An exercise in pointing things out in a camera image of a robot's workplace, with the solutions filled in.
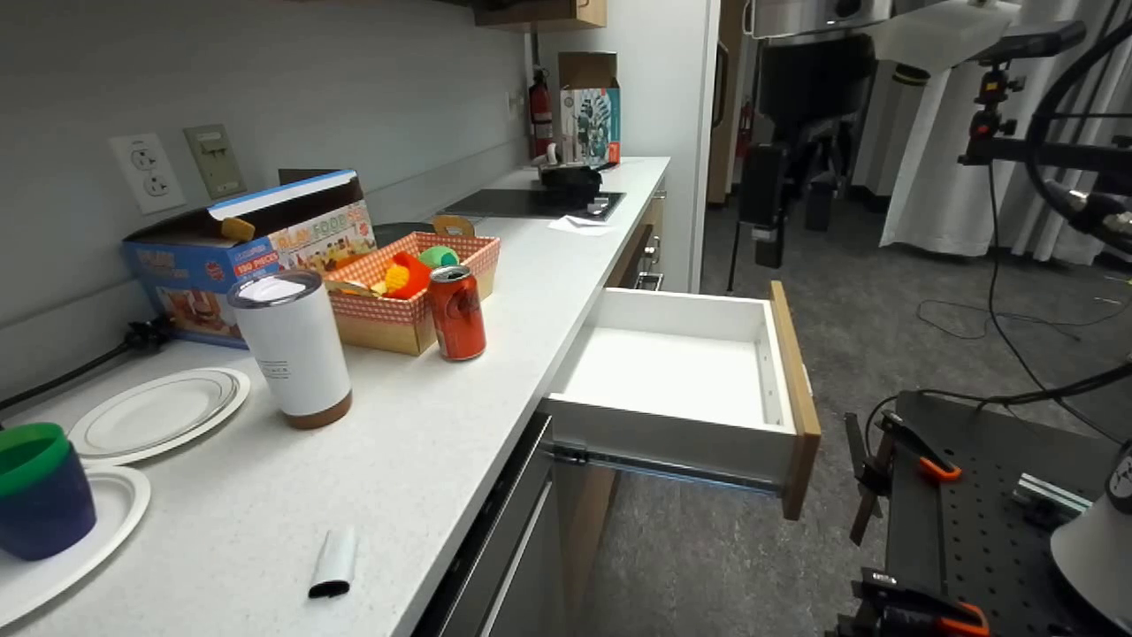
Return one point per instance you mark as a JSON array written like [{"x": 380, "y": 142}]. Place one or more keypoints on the wooden cabinet door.
[{"x": 584, "y": 532}]

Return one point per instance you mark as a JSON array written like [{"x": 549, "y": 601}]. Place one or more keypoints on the white draped cloth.
[{"x": 941, "y": 178}]

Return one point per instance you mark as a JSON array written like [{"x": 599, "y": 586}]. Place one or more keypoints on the black stand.
[{"x": 766, "y": 198}]

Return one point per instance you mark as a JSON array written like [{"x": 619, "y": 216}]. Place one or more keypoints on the wooden wall shelf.
[{"x": 541, "y": 11}]

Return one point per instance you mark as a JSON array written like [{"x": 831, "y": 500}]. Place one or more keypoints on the black perforated robot table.
[{"x": 979, "y": 532}]

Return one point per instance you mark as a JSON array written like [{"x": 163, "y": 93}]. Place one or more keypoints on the black cooktop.
[{"x": 508, "y": 202}]

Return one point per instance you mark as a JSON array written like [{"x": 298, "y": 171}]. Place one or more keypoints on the black camera mount red knob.
[{"x": 990, "y": 119}]

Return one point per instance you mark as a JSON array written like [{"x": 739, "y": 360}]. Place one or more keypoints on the brown box with colourful print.
[{"x": 589, "y": 112}]

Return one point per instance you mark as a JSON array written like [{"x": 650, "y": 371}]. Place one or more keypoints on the white drawer with wooden front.
[{"x": 660, "y": 375}]

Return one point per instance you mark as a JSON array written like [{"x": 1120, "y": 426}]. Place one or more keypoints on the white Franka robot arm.
[{"x": 1098, "y": 555}]

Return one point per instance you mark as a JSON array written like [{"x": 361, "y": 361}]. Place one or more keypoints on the white tumbler with wooden base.
[{"x": 301, "y": 354}]

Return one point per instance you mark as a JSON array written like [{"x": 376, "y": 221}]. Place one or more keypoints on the yellow toy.
[{"x": 393, "y": 281}]

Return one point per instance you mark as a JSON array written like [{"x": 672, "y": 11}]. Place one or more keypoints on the small black and white marker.
[{"x": 338, "y": 559}]

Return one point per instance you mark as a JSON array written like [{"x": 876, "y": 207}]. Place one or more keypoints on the beige wall switch plate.
[{"x": 212, "y": 162}]

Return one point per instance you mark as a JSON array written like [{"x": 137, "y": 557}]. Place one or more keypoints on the orange woven basket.
[{"x": 376, "y": 319}]

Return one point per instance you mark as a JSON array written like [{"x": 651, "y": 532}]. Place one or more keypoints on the blue cup with green lid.
[{"x": 39, "y": 506}]

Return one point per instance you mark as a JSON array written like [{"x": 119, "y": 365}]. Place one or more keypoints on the red soda can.
[{"x": 456, "y": 319}]

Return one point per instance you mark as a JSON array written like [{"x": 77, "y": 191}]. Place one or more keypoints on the blue printed cardboard box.
[{"x": 196, "y": 276}]

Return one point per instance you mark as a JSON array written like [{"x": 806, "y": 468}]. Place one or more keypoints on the orange toy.
[{"x": 410, "y": 273}]

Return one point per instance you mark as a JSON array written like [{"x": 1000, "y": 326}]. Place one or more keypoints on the black pot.
[{"x": 571, "y": 182}]

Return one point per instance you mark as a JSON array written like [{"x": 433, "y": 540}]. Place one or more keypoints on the silver metal bracket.
[{"x": 1048, "y": 492}]

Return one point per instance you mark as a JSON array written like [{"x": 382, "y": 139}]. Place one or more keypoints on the white wall power outlet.
[{"x": 145, "y": 171}]

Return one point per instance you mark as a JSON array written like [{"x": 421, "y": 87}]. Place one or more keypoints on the white plate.
[
  {"x": 161, "y": 411},
  {"x": 112, "y": 506}
]

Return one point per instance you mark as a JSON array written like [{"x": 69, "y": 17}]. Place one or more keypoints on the red fire extinguisher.
[{"x": 539, "y": 119}]

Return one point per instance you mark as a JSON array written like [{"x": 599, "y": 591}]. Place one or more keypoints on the black dishwasher front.
[{"x": 508, "y": 568}]

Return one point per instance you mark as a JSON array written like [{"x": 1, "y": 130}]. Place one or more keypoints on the green toy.
[{"x": 439, "y": 257}]

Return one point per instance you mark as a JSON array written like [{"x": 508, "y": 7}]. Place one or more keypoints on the wooden cabinet drawer fronts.
[{"x": 631, "y": 253}]

